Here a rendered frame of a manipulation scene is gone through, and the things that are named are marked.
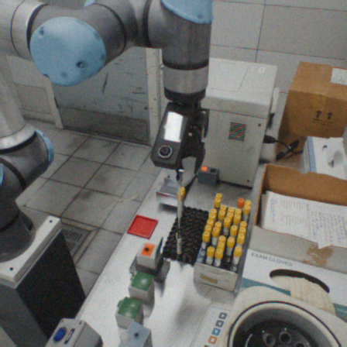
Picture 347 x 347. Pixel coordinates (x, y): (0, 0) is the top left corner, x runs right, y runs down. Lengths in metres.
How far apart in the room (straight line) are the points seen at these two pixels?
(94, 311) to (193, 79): 0.55
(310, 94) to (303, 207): 0.49
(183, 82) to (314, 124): 0.88
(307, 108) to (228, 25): 1.06
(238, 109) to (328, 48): 1.37
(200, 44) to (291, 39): 1.72
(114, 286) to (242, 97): 0.59
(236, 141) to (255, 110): 0.11
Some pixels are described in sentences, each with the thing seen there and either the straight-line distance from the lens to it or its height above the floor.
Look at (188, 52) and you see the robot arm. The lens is 0.49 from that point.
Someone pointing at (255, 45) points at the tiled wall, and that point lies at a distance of 2.21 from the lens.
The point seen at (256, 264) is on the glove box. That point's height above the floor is 0.94.
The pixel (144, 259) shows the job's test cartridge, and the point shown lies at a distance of 0.77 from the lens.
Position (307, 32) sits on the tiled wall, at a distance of 2.18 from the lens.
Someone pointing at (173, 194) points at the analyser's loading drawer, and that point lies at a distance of 0.91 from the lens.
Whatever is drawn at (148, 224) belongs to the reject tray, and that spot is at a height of 0.88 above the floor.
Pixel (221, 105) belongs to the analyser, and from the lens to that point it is 0.90.
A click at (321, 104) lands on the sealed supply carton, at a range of 1.29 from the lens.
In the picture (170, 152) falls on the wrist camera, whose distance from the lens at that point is 0.51.
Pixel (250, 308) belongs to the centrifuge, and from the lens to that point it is 0.66.
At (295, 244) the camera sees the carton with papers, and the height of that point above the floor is 1.00.
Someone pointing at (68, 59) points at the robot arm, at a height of 1.44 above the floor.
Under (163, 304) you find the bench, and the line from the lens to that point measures 0.78.
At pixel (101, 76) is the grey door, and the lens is 2.61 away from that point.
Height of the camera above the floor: 1.57
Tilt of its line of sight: 41 degrees down
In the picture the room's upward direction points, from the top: straight up
